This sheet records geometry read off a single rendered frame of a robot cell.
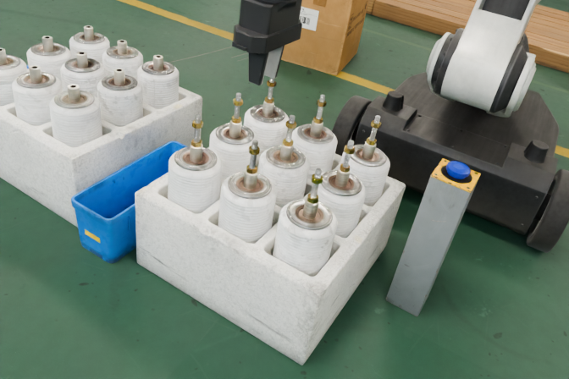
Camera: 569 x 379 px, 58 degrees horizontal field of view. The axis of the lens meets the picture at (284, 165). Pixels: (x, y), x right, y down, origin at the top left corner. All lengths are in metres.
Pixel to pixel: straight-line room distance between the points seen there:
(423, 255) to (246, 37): 0.53
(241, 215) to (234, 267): 0.09
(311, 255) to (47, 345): 0.46
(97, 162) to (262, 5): 0.56
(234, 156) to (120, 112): 0.31
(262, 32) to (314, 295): 0.40
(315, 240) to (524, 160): 0.63
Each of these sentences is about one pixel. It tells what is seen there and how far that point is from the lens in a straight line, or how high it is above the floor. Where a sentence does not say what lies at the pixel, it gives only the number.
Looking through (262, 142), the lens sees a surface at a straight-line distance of 1.08.
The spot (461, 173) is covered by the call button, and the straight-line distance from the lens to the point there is 0.90.
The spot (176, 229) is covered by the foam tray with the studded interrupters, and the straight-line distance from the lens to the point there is 0.93.
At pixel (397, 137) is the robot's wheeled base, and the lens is 1.28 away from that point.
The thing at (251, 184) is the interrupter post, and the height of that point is 0.26.
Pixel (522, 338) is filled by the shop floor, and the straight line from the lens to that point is 1.16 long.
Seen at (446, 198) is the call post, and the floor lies 0.28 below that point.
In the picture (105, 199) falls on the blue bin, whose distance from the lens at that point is 1.13.
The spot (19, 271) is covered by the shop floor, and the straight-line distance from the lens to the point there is 1.11.
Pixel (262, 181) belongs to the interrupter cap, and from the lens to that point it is 0.88.
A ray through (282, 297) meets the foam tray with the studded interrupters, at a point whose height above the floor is 0.13.
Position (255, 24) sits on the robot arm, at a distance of 0.70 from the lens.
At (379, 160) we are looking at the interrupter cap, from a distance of 1.01.
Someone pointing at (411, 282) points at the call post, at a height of 0.08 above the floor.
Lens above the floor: 0.77
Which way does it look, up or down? 34 degrees down
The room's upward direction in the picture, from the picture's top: 9 degrees clockwise
